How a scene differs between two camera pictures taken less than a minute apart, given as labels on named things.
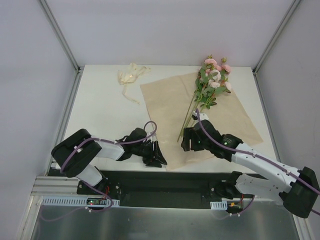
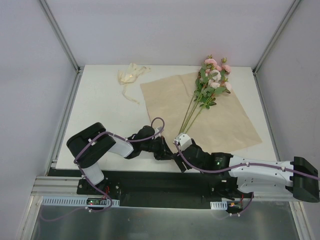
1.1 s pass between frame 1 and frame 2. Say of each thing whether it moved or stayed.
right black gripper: moved
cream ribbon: stayed
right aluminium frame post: stayed
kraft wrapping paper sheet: stayed
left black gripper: moved
